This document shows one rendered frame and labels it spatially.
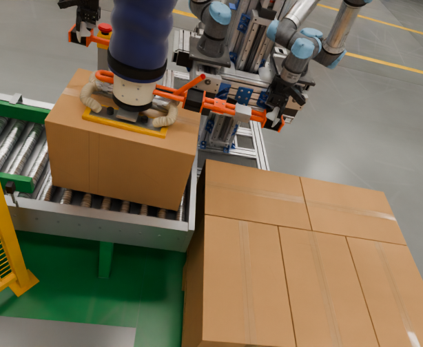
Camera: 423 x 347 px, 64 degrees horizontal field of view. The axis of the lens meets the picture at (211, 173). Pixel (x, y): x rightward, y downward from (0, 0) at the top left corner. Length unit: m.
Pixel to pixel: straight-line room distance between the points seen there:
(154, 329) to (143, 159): 0.97
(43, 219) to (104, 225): 0.26
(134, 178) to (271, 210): 0.77
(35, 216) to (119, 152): 0.48
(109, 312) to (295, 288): 0.98
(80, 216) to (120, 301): 0.65
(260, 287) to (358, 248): 0.66
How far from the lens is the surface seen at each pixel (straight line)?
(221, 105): 1.45
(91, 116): 1.45
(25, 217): 1.70
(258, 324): 1.55
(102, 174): 1.58
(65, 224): 1.67
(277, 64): 2.06
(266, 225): 1.81
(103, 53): 1.98
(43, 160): 1.87
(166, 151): 1.40
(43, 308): 2.05
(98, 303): 2.04
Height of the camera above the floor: 1.91
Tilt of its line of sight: 45 degrees down
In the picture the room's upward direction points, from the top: 21 degrees clockwise
